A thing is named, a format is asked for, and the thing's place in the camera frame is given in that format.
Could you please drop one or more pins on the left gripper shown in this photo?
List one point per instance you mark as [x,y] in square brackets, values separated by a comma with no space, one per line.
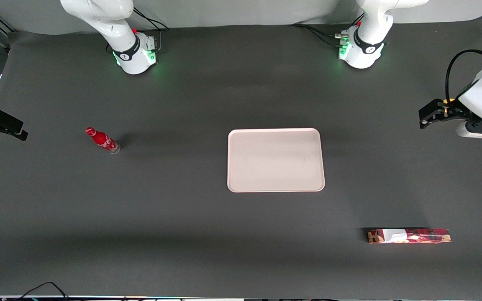
[451,111]

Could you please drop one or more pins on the red tartan cookie box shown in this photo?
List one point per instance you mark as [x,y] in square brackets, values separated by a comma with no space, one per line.
[408,236]

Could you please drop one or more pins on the pale pink plastic tray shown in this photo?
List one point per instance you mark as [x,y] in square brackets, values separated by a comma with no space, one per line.
[275,160]

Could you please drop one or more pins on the red cola bottle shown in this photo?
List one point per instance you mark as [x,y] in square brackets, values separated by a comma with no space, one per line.
[103,140]

